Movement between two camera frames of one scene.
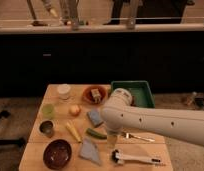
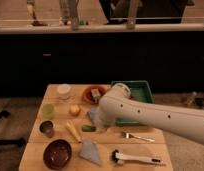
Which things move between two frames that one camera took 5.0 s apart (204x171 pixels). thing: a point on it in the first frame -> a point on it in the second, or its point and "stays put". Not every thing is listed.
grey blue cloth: x=90 y=151 stays put
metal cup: x=46 y=127 stays put
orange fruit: x=74 y=110 stays put
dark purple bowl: x=57 y=154 stays put
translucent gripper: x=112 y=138 -> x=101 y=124
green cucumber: x=96 y=134 -> x=88 y=128
